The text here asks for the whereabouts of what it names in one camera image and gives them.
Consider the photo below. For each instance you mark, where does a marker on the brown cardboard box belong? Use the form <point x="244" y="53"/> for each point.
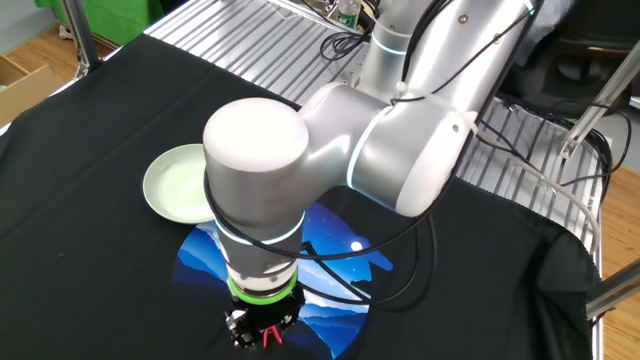
<point x="25" y="90"/>

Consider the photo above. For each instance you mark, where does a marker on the green cloth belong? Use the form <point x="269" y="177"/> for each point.
<point x="115" y="17"/>

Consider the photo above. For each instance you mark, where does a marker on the plastic bottle with green label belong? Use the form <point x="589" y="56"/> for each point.
<point x="349" y="14"/>

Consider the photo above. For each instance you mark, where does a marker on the red plastic clamp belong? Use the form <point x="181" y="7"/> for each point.
<point x="272" y="336"/>

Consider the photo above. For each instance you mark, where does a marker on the black t-shirt with blue print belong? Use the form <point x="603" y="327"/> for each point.
<point x="100" y="300"/>

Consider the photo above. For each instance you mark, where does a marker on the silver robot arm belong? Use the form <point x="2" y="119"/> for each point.
<point x="260" y="165"/>

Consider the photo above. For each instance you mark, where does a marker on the pale green plate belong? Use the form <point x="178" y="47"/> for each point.
<point x="172" y="185"/>

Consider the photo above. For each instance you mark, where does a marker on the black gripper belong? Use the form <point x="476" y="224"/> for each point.
<point x="270" y="315"/>

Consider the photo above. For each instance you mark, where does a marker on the aluminium frame post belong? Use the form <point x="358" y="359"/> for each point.
<point x="615" y="290"/>
<point x="595" y="105"/>
<point x="82" y="35"/>

